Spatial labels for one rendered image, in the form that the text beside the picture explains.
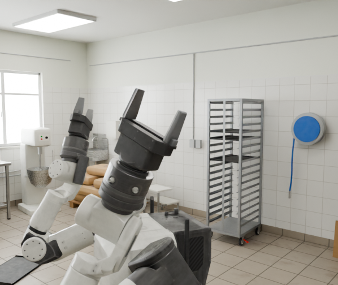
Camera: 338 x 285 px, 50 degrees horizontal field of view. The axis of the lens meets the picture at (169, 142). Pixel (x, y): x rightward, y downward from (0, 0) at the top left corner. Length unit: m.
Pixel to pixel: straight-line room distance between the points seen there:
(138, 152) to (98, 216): 0.15
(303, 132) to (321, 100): 0.45
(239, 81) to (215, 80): 0.42
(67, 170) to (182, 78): 4.77
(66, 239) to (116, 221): 0.60
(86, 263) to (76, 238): 0.56
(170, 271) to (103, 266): 0.20
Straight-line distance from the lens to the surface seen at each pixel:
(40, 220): 1.30
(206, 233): 1.07
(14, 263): 4.51
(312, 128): 4.72
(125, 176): 0.66
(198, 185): 5.81
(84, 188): 6.21
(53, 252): 1.28
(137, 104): 0.70
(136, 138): 0.66
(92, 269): 0.72
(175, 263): 0.87
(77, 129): 1.29
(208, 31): 5.71
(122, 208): 0.68
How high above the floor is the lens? 1.70
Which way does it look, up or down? 5 degrees down
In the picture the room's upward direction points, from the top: straight up
